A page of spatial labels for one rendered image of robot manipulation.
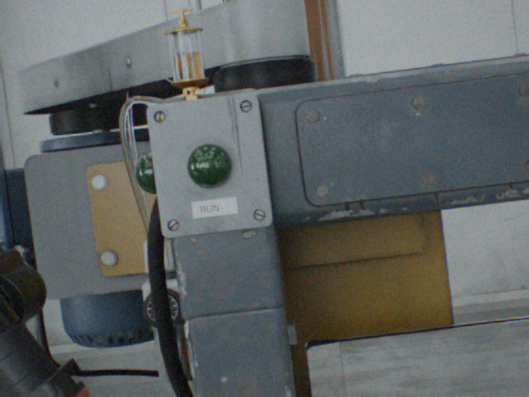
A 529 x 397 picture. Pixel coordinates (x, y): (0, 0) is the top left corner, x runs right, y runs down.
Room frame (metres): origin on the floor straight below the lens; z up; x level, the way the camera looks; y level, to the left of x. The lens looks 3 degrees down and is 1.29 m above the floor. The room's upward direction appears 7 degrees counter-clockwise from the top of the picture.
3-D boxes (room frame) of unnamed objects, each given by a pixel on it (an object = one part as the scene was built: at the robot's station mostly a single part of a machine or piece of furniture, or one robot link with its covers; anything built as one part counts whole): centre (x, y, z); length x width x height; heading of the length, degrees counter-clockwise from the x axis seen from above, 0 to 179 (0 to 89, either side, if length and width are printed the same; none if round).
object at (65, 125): (1.21, 0.18, 1.35); 0.12 x 0.12 x 0.04
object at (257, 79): (0.87, -0.01, 1.35); 0.09 x 0.09 x 0.03
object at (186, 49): (0.75, 0.04, 1.37); 0.03 x 0.02 x 0.03; 89
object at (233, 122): (0.69, 0.03, 1.29); 0.08 x 0.05 x 0.09; 89
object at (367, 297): (1.18, -0.06, 1.18); 0.34 x 0.25 x 0.31; 179
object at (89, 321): (1.21, 0.18, 1.21); 0.15 x 0.15 x 0.25
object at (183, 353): (0.94, 0.10, 1.11); 0.03 x 0.03 x 0.06
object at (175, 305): (0.92, 0.10, 1.16); 0.04 x 0.02 x 0.04; 89
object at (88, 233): (1.13, 0.12, 1.23); 0.28 x 0.07 x 0.16; 89
